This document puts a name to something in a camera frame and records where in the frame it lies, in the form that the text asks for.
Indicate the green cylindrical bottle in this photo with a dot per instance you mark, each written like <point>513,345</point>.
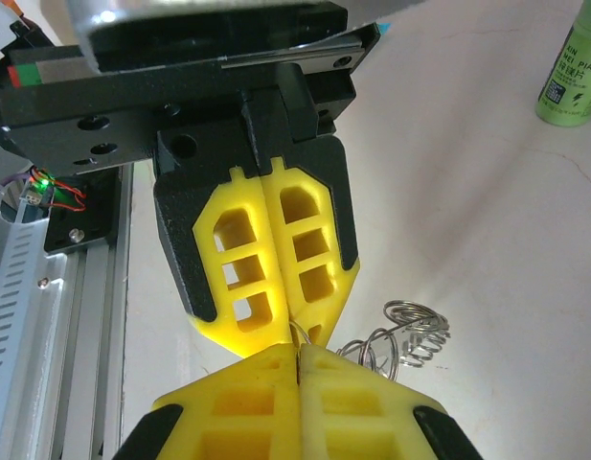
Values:
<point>570,72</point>

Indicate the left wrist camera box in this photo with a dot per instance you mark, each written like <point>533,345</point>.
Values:
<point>113,19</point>

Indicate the aluminium front rail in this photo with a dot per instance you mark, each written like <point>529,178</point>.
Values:
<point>84,335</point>

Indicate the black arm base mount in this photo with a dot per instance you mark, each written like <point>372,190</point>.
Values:
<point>94,225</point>

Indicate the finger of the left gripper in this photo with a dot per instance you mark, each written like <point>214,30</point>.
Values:
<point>319,268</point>
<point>180,239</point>

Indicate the silver split keyring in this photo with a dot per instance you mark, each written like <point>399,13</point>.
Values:
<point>299,333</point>

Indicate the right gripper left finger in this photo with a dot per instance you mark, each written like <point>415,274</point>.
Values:
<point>228,412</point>

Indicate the metal plate with key rings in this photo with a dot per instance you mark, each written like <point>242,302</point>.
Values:
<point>410,330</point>

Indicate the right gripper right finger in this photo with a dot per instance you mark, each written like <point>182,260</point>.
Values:
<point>371,417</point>

